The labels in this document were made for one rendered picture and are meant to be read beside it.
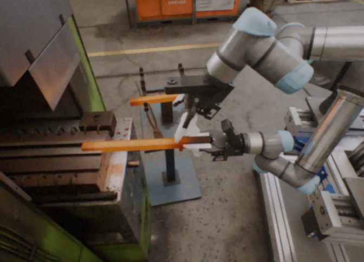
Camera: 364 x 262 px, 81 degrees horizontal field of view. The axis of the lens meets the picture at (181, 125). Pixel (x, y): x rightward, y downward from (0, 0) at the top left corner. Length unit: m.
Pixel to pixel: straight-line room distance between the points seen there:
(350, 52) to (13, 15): 0.64
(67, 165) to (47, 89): 0.34
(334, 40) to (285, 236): 1.15
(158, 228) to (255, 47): 1.39
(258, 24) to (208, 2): 3.84
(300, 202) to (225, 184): 0.53
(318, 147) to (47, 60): 0.76
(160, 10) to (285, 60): 3.79
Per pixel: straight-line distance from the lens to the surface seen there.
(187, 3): 4.22
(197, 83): 0.52
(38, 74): 0.46
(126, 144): 0.72
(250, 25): 0.47
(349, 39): 0.61
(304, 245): 1.55
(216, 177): 1.81
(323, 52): 0.61
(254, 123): 2.28
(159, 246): 1.60
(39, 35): 0.49
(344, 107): 0.79
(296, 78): 0.50
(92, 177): 0.71
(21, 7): 0.46
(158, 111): 1.29
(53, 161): 0.79
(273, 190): 1.60
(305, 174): 0.83
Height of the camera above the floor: 1.56
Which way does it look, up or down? 47 degrees down
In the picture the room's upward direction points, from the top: straight up
